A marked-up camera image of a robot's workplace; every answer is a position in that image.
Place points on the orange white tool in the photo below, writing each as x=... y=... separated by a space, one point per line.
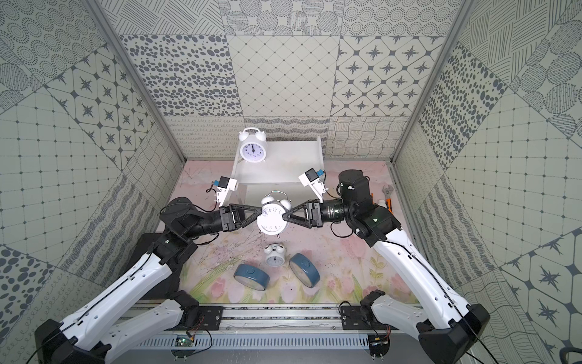
x=386 y=203

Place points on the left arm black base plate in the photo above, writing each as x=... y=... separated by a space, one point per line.
x=202 y=318

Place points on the white plastic twin-bell alarm clock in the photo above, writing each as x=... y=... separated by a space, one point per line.
x=253 y=145

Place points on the right blue round alarm clock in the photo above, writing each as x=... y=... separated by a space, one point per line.
x=304 y=270

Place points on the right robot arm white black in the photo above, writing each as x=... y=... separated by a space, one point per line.
x=446 y=324

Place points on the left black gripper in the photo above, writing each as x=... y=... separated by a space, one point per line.
x=231 y=218

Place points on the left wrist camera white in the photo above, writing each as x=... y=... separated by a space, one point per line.
x=223 y=189

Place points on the blue round alarm clock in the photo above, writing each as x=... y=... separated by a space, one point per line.
x=252 y=277
x=304 y=270

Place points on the silver adjustable wrench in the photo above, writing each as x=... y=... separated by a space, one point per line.
x=387 y=191

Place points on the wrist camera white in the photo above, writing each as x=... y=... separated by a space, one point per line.
x=312 y=179
x=223 y=189

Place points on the white metal twin-bell alarm clock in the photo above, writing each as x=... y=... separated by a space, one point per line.
x=274 y=205

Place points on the left blue round alarm clock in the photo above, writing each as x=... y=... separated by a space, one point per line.
x=252 y=277

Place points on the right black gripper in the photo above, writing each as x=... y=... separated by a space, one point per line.
x=314 y=214

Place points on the small white twin-bell alarm clock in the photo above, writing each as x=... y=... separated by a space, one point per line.
x=275 y=255

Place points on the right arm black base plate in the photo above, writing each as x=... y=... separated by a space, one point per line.
x=352 y=320

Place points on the white two-tier shelf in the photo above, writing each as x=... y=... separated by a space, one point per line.
x=278 y=173

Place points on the green circuit board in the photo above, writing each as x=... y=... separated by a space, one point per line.
x=182 y=341

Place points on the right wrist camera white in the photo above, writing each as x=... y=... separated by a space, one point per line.
x=312 y=179

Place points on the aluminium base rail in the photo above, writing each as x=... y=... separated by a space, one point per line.
x=272 y=327

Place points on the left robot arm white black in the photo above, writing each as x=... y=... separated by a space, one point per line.
x=90 y=334

